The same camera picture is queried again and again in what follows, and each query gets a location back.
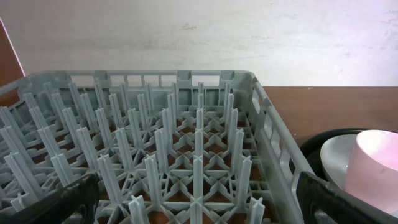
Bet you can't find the pink plastic cup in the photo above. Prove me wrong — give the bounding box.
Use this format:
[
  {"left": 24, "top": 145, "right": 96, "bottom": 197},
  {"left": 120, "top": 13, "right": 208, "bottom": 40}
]
[{"left": 344, "top": 129, "right": 397, "bottom": 213}]

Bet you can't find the round black serving tray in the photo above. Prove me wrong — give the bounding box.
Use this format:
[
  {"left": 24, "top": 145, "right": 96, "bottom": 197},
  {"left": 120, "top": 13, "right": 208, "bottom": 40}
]
[{"left": 289, "top": 128, "right": 371, "bottom": 183}]

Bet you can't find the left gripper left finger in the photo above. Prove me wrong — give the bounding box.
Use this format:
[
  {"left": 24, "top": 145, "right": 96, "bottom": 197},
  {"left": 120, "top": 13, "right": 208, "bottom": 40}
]
[{"left": 1, "top": 172, "right": 100, "bottom": 224}]

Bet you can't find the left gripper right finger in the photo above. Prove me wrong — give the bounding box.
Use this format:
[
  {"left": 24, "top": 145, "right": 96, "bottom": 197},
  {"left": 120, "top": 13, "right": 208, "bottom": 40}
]
[{"left": 296, "top": 172, "right": 397, "bottom": 224}]

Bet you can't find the grey plastic dishwasher rack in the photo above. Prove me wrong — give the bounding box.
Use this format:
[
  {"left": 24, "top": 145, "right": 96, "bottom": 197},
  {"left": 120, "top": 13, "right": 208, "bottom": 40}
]
[{"left": 1, "top": 70, "right": 310, "bottom": 223}]

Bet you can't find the grey round plate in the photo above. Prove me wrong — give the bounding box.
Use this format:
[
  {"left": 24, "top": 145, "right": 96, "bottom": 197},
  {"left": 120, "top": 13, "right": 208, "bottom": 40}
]
[{"left": 320, "top": 134, "right": 357, "bottom": 189}]

